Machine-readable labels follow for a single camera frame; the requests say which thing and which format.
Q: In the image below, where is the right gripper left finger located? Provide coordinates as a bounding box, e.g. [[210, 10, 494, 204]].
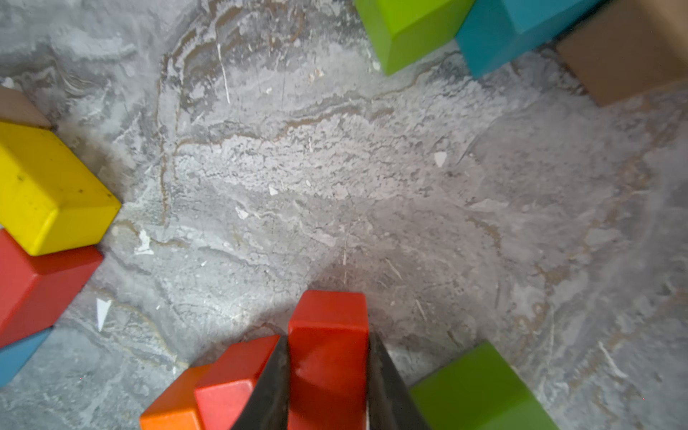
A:
[[231, 336, 290, 430]]

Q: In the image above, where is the light blue block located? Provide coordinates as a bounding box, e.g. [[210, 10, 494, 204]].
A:
[[0, 327, 53, 388]]

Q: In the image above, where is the red block pair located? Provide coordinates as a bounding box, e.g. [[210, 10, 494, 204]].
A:
[[195, 335, 280, 429], [288, 290, 369, 429]]

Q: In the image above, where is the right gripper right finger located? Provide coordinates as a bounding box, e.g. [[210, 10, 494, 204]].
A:
[[367, 333, 430, 430]]

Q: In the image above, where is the yellow rectangular block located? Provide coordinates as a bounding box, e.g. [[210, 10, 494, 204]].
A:
[[1, 123, 121, 256]]

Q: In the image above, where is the green block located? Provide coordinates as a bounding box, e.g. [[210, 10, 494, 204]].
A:
[[410, 341, 557, 429], [354, 0, 475, 75]]

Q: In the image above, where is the teal triangle block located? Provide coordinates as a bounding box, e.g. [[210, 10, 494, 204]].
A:
[[455, 0, 598, 78]]

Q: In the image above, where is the orange block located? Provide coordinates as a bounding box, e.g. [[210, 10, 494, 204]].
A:
[[140, 365, 211, 430]]

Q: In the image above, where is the red block front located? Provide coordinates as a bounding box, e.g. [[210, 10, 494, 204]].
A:
[[1, 229, 103, 347]]

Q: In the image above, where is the natural wood block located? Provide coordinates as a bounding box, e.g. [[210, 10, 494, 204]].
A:
[[0, 86, 52, 130], [556, 0, 687, 107]]

